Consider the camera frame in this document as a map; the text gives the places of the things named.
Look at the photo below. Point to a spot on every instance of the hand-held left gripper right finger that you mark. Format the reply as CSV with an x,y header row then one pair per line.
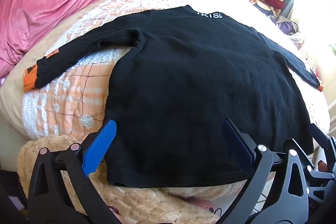
x,y
236,142

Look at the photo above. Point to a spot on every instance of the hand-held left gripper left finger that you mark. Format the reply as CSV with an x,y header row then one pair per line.
x,y
101,148

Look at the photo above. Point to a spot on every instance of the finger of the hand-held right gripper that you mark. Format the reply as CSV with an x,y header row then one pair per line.
x,y
321,136
321,184

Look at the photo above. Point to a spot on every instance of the black long-sleeve shirt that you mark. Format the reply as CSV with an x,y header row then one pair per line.
x,y
197,87

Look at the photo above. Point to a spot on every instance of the orange checked tufted quilt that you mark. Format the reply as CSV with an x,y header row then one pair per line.
x,y
78,87

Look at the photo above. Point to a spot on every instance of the pink slipper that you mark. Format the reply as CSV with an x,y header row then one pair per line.
x,y
202,205

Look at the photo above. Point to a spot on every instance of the beige plush blanket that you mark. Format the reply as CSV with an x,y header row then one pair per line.
x,y
147,203

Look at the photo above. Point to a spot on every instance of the black flat panel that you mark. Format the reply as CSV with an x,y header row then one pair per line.
x,y
288,7

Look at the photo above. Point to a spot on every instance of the pink blanket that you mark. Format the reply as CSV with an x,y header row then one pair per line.
x,y
44,11

